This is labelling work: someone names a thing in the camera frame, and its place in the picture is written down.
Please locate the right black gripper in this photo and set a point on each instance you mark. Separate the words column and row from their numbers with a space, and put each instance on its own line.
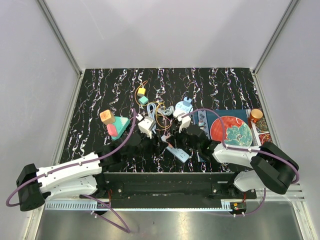
column 173, row 140

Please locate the dark blue patterned placemat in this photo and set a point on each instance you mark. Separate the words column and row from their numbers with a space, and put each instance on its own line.
column 203, row 120

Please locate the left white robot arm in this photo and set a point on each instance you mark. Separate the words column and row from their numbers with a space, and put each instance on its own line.
column 83, row 176

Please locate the colourful patterned coaster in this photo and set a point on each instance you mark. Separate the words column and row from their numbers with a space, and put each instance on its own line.
column 260, row 132

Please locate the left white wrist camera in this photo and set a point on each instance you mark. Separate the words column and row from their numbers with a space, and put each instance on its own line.
column 146, row 125

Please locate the round light blue power socket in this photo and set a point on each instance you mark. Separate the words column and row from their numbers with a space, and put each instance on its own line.
column 184, row 106

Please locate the white square plug adapter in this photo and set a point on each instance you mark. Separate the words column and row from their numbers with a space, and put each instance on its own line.
column 178, row 113

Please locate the teal triangular power strip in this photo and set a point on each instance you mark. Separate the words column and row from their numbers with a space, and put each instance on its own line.
column 120, row 125

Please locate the teal small charger plug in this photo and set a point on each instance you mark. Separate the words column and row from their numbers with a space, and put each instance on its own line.
column 143, row 100

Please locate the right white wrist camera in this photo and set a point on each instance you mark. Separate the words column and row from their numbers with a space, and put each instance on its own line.
column 184, row 122

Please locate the light blue long power strip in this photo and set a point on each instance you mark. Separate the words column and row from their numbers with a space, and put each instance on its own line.
column 181, row 155

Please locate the light blue charger plug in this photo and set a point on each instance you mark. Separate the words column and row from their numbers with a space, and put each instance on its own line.
column 187, row 101

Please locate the red floral ceramic plate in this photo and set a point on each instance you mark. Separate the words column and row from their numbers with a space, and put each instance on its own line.
column 237, row 132

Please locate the pink square plug adapter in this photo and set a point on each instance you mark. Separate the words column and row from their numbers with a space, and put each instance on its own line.
column 112, row 130

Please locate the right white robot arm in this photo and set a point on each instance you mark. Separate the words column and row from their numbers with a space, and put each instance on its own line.
column 269, row 166

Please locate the silver metal fork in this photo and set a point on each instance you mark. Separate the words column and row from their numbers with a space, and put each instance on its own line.
column 201, row 123

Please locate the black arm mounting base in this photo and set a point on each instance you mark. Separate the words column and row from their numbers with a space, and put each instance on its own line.
column 168, row 190

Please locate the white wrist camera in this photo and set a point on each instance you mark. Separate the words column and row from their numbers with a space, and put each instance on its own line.
column 184, row 122
column 146, row 125

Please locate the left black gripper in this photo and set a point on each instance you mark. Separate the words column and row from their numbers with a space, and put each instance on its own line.
column 159, row 145

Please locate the copper metal cup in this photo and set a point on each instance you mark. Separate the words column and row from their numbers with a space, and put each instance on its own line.
column 255, row 115

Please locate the yellow small charger plug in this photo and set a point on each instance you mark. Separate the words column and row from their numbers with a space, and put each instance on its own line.
column 141, row 91

